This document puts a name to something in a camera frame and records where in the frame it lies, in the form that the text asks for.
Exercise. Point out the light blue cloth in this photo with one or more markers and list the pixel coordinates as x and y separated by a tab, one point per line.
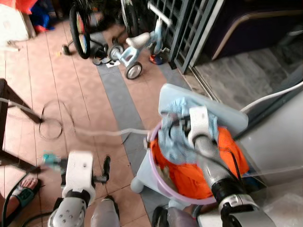
175	146

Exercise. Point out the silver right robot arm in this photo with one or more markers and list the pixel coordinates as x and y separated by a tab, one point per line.
222	179

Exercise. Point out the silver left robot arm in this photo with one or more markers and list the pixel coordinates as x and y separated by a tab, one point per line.
68	213

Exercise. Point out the grey washing machine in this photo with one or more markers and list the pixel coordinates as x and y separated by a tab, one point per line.
277	142

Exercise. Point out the grey left robot leg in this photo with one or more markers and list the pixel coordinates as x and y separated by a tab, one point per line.
105	215

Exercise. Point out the teal plastic object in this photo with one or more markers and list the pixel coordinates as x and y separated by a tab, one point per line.
53	161

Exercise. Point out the light blue plastic stool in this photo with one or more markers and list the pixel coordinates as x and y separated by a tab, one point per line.
227	116

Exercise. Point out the purple laundry basket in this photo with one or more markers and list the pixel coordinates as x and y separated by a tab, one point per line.
156	172

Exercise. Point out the orange cloth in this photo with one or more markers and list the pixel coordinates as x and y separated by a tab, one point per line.
187	177

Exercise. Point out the person's foot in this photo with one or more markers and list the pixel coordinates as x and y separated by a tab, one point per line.
29	182

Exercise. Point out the black teal sandal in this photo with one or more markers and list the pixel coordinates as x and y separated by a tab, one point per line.
19	194

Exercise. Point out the light blue children's tricycle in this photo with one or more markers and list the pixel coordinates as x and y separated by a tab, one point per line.
137	47

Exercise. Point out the grey metal gate grille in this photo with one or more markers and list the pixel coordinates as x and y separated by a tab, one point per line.
187	33

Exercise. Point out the black bicycle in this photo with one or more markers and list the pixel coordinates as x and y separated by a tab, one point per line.
80	33

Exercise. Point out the blue object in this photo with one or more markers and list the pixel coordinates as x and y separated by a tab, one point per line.
41	19

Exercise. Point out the white box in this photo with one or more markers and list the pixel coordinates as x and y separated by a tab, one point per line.
14	26

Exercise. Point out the red plastic object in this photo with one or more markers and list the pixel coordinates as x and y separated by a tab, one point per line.
26	4

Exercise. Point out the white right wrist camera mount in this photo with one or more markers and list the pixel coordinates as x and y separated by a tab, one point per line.
199	124

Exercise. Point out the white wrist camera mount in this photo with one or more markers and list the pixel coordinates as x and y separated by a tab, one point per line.
199	124
79	170

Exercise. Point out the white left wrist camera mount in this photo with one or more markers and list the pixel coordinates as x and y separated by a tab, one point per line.
79	170

